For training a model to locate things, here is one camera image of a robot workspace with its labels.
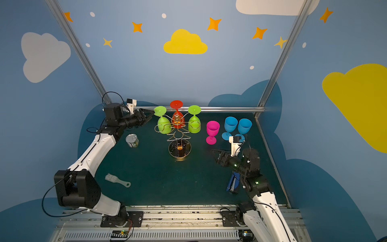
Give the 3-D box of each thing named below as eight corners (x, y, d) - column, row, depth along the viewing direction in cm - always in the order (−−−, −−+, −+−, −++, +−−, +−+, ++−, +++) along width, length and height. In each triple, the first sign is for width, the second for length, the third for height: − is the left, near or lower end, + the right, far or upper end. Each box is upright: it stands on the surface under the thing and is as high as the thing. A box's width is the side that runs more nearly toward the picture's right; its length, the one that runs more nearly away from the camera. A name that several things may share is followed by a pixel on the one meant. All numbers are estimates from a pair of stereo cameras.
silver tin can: (125, 147, 102) (123, 143, 98) (129, 138, 107) (127, 133, 104) (137, 148, 102) (135, 143, 98) (140, 138, 108) (138, 133, 104)
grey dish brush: (105, 179, 89) (103, 178, 88) (109, 174, 91) (107, 173, 90) (128, 188, 86) (127, 187, 85) (132, 182, 88) (131, 181, 87)
